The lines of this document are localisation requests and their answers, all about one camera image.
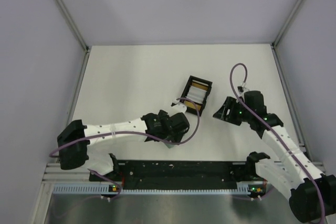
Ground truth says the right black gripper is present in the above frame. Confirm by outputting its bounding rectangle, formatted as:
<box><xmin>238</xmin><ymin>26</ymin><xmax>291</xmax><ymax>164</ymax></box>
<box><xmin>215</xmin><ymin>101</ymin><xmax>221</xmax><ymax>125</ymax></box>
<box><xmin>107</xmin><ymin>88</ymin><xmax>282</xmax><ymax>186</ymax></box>
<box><xmin>213</xmin><ymin>96</ymin><xmax>253</xmax><ymax>125</ymax></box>

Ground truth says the black card box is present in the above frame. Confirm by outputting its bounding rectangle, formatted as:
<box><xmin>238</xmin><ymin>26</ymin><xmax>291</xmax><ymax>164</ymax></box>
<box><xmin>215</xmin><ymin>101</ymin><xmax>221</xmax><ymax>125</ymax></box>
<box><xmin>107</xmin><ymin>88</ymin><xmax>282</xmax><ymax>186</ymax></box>
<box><xmin>181</xmin><ymin>76</ymin><xmax>213</xmax><ymax>116</ymax></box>

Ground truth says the green card holder wallet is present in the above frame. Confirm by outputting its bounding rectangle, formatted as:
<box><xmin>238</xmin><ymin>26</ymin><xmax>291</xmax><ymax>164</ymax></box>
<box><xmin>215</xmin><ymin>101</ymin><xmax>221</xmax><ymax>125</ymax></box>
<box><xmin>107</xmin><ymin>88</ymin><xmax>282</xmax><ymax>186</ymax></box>
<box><xmin>164</xmin><ymin>141</ymin><xmax>174</xmax><ymax>148</ymax></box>

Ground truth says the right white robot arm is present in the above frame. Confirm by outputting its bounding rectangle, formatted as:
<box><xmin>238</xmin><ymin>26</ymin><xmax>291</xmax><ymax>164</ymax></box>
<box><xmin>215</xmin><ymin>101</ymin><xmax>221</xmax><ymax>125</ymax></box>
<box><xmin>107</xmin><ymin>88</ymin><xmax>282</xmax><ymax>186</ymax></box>
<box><xmin>213</xmin><ymin>91</ymin><xmax>335</xmax><ymax>223</ymax></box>

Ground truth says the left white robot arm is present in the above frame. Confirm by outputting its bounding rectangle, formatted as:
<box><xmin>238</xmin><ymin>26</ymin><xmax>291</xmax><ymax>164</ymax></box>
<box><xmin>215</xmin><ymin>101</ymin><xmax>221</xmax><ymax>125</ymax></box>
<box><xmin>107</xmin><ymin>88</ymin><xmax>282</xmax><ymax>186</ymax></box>
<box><xmin>57</xmin><ymin>110</ymin><xmax>190</xmax><ymax>180</ymax></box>

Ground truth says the stack of white cards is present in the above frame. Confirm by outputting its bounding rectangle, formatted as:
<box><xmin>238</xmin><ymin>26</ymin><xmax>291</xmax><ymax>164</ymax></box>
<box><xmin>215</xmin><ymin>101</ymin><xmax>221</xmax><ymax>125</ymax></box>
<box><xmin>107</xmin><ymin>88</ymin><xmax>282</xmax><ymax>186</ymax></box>
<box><xmin>186</xmin><ymin>86</ymin><xmax>206</xmax><ymax>104</ymax></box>

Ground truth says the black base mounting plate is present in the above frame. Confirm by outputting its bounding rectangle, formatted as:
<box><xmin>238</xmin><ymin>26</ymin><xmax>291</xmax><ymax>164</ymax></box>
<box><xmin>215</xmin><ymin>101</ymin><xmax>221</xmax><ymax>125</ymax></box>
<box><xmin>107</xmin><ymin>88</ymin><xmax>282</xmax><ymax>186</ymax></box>
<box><xmin>104</xmin><ymin>160</ymin><xmax>267</xmax><ymax>193</ymax></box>

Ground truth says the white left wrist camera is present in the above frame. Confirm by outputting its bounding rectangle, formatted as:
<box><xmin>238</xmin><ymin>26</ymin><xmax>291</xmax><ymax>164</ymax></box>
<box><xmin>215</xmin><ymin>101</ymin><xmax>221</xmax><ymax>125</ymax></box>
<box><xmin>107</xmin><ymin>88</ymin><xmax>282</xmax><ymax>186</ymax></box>
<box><xmin>171</xmin><ymin>99</ymin><xmax>187</xmax><ymax>114</ymax></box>

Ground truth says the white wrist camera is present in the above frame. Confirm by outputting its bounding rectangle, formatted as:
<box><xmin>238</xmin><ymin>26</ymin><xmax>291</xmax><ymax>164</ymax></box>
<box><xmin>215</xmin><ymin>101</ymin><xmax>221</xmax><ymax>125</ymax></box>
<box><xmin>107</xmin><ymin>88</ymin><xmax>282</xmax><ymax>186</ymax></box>
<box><xmin>237</xmin><ymin>82</ymin><xmax>249</xmax><ymax>95</ymax></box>
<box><xmin>171</xmin><ymin>99</ymin><xmax>187</xmax><ymax>114</ymax></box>

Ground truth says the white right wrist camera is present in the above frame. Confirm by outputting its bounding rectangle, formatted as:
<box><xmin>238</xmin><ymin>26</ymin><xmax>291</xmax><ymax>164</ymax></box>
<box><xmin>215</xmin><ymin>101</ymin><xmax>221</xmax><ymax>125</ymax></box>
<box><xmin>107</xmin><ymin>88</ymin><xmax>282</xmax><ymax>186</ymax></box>
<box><xmin>237</xmin><ymin>82</ymin><xmax>249</xmax><ymax>95</ymax></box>

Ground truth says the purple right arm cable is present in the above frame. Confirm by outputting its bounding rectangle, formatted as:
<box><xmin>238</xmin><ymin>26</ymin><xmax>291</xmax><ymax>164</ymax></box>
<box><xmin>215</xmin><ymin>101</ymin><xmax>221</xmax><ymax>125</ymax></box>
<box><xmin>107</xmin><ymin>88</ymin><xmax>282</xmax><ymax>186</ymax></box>
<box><xmin>229</xmin><ymin>63</ymin><xmax>326</xmax><ymax>222</ymax></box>

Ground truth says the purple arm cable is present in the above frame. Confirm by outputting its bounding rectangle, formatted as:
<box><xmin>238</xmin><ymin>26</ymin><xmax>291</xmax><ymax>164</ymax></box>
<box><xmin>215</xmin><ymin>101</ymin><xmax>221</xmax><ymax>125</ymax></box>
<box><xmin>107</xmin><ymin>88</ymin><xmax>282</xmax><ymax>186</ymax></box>
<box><xmin>229</xmin><ymin>63</ymin><xmax>326</xmax><ymax>222</ymax></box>
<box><xmin>49</xmin><ymin>97</ymin><xmax>201</xmax><ymax>198</ymax></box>

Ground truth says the grey slotted cable duct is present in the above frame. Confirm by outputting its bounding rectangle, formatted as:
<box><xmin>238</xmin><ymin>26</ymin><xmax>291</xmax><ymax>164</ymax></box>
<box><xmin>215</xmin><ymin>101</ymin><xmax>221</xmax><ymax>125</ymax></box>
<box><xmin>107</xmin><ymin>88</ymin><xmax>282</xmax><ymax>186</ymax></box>
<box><xmin>53</xmin><ymin>184</ymin><xmax>251</xmax><ymax>195</ymax></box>

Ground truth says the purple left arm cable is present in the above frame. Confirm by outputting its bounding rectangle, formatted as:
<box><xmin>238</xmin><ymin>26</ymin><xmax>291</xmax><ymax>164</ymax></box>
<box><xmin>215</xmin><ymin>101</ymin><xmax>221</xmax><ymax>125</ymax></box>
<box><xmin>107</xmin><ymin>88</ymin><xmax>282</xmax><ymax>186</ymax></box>
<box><xmin>49</xmin><ymin>97</ymin><xmax>201</xmax><ymax>198</ymax></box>

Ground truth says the aluminium front frame rail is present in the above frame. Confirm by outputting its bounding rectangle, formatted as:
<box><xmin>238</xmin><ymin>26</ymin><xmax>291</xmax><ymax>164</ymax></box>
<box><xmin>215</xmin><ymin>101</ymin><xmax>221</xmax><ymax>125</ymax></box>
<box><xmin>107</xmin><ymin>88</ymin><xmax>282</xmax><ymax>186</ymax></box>
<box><xmin>41</xmin><ymin>162</ymin><xmax>92</xmax><ymax>183</ymax></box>

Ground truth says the right aluminium corner post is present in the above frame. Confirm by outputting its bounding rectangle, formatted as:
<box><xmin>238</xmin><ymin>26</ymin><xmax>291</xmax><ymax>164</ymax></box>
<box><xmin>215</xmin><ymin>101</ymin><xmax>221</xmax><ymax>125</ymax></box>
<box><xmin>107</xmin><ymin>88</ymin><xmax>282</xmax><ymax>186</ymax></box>
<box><xmin>271</xmin><ymin>0</ymin><xmax>306</xmax><ymax>48</ymax></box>

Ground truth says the aluminium corner post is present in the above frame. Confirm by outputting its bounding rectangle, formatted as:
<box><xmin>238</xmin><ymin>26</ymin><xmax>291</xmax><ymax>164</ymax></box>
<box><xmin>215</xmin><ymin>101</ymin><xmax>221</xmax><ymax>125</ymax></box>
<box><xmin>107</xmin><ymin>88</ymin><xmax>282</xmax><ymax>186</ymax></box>
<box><xmin>271</xmin><ymin>0</ymin><xmax>306</xmax><ymax>48</ymax></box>
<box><xmin>39</xmin><ymin>0</ymin><xmax>90</xmax><ymax>51</ymax></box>

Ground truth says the left aluminium corner post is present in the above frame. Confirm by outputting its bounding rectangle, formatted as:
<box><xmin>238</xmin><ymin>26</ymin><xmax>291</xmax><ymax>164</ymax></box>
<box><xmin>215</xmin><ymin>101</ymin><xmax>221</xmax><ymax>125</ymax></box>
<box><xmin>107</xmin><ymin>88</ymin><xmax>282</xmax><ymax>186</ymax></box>
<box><xmin>39</xmin><ymin>0</ymin><xmax>90</xmax><ymax>51</ymax></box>

